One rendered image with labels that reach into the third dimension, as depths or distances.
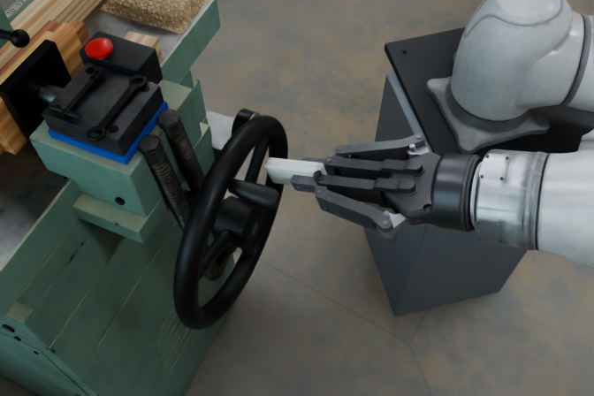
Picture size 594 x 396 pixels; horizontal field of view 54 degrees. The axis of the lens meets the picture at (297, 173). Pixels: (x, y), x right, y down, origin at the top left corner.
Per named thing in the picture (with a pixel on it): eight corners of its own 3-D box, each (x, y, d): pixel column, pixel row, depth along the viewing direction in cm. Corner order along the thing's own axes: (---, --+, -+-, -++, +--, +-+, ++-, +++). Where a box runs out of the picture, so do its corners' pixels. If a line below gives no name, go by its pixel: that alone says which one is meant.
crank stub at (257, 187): (284, 197, 66) (275, 216, 65) (238, 180, 68) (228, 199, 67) (282, 187, 64) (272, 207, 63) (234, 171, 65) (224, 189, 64)
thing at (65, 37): (15, 155, 71) (-12, 113, 65) (4, 151, 72) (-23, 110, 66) (91, 69, 80) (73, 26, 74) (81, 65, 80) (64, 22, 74)
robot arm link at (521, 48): (452, 51, 114) (477, -44, 96) (548, 64, 112) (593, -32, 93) (445, 115, 106) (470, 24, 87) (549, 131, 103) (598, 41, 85)
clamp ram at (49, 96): (76, 158, 70) (50, 108, 63) (26, 140, 72) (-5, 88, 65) (117, 107, 75) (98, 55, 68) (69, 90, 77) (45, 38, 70)
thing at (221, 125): (235, 179, 113) (232, 154, 107) (179, 159, 116) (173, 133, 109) (254, 148, 118) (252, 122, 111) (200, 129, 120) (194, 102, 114)
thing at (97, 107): (126, 165, 63) (113, 133, 59) (42, 134, 66) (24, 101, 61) (186, 84, 70) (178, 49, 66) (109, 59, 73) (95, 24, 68)
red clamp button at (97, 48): (104, 64, 64) (102, 57, 63) (81, 57, 65) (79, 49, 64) (119, 46, 66) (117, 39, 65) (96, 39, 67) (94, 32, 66)
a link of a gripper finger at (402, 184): (422, 202, 60) (420, 214, 59) (325, 192, 65) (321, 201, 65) (416, 178, 57) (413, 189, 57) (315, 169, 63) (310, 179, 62)
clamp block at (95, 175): (145, 222, 69) (127, 178, 62) (51, 185, 72) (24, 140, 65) (204, 133, 77) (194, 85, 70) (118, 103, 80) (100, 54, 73)
